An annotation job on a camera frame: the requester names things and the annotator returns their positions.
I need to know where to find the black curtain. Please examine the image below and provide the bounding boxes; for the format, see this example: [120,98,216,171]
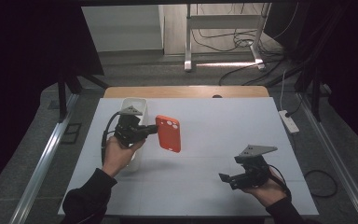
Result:
[0,0,105,200]
[265,0,358,162]

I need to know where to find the tangle of black floor cables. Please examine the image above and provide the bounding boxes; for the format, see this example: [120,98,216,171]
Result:
[190,3,299,87]

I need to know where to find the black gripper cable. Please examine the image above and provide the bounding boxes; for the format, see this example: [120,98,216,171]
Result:
[268,163,338,201]
[101,111,121,166]

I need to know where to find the aluminium rail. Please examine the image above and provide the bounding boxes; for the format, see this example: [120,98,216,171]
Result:
[8,92,79,224]
[296,91,358,224]

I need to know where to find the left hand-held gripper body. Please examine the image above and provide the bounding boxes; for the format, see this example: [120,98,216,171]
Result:
[114,105,147,147]

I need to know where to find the person's right hand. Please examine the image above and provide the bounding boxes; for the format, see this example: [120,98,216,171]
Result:
[241,169,289,208]

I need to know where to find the black metal stand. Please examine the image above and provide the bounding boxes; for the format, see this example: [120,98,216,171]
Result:
[294,69,324,122]
[57,69,110,123]

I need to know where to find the black plug cable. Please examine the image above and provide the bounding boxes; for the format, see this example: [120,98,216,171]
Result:
[285,92,306,119]

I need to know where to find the white power strip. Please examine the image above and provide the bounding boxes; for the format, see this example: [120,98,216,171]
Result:
[278,109,300,134]

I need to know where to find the white table mat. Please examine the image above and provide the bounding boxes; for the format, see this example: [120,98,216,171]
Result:
[58,96,320,217]

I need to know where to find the white plastic storage bin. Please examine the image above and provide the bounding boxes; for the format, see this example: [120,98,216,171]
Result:
[119,97,149,173]

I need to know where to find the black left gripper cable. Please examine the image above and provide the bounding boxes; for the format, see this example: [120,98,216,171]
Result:
[101,111,121,166]

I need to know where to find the white power cable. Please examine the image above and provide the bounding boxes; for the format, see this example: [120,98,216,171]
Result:
[279,69,288,112]

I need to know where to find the orange phone case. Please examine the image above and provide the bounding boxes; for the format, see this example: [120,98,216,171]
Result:
[155,115,182,154]

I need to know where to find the small black floor frame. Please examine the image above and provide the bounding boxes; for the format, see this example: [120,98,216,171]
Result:
[60,122,83,145]

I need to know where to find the white cabinet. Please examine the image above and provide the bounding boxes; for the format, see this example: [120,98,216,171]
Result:
[82,4,165,53]

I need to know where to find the white desk frame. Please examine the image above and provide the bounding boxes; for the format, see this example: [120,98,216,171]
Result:
[184,3,272,73]

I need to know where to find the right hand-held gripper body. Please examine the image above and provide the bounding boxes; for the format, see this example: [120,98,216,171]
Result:
[234,144,278,189]

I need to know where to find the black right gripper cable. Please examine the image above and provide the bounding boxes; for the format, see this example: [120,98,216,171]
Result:
[268,163,338,201]

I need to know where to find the person's left hand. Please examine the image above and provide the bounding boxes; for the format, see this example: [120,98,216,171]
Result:
[102,135,146,178]

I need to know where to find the wooden table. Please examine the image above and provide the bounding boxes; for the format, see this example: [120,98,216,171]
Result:
[103,86,270,99]

